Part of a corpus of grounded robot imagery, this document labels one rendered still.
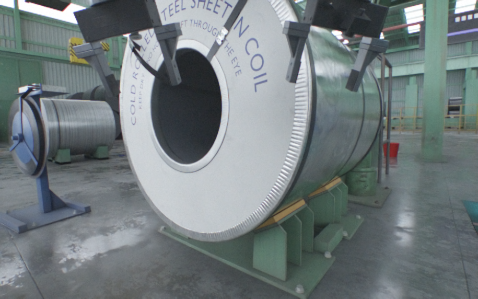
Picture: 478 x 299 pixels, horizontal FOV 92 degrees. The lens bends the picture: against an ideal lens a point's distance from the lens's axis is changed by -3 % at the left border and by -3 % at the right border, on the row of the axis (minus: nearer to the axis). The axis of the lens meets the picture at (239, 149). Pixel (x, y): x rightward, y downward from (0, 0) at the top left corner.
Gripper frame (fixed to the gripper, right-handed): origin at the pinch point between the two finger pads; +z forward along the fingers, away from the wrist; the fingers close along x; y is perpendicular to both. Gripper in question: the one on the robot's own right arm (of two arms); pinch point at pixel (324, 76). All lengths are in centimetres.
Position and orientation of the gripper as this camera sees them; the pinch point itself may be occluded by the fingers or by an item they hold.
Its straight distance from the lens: 51.7
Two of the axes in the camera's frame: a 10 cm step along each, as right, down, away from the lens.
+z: -1.6, 8.7, 4.7
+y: 1.3, 4.9, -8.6
